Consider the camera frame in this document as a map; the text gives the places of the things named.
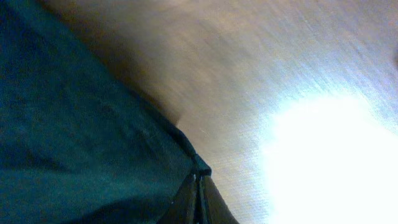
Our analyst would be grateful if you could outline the black shorts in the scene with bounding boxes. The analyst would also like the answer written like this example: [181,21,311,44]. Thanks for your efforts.
[1,1,211,223]

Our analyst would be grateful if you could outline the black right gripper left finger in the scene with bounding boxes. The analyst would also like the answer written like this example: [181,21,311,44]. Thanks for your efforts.
[157,174,197,224]

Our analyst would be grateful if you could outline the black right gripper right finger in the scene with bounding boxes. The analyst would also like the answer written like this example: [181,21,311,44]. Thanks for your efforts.
[200,176,239,224]

